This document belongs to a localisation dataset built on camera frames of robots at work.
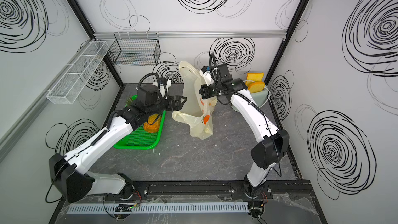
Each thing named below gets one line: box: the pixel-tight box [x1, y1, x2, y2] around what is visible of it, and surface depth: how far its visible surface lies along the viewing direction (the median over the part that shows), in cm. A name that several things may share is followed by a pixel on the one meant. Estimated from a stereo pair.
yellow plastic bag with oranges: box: [172, 61, 219, 140], surface depth 77 cm
